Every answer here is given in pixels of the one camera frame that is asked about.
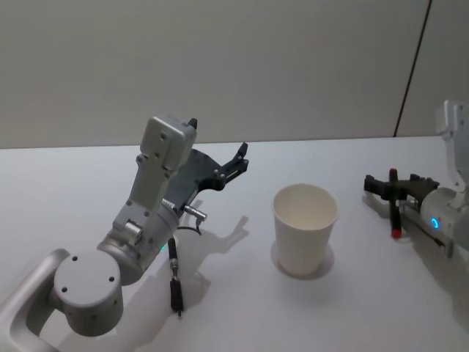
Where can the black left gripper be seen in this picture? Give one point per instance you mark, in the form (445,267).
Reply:
(192,176)

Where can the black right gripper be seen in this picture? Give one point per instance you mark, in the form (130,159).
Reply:
(416,188)

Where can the black marker with red ends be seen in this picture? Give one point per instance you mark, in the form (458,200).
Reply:
(394,216)

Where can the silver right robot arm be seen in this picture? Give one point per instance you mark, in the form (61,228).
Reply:
(441,210)

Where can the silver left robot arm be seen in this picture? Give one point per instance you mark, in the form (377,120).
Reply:
(84,282)

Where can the white paper cup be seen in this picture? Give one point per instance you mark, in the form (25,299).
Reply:
(304,234)

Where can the white table cloth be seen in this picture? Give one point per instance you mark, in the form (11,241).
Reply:
(329,315)

